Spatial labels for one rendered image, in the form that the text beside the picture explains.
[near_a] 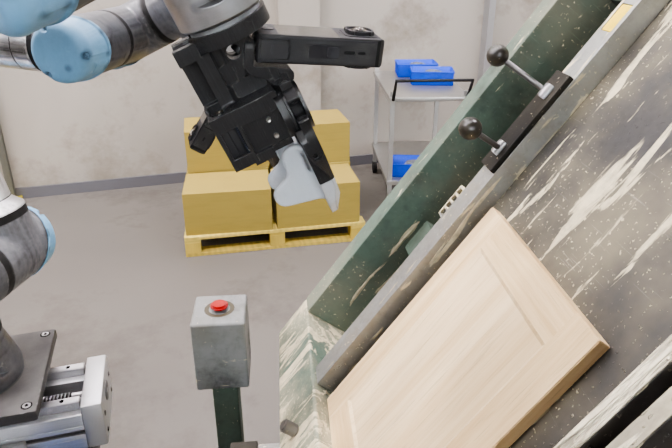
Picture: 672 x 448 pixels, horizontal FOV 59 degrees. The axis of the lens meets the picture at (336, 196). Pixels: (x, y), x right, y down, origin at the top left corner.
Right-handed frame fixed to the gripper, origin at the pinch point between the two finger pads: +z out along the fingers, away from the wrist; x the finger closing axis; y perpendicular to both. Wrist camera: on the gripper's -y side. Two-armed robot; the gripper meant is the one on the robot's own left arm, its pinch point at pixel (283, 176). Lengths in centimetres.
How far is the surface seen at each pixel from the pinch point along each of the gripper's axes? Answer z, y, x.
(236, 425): 61, -43, 26
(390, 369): 36.0, -1.7, -11.3
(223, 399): 53, -42, 27
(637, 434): 14, 16, -57
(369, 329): 36.4, -1.8, 0.9
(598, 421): 15, 15, -53
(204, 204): 89, -56, 232
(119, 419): 97, -108, 105
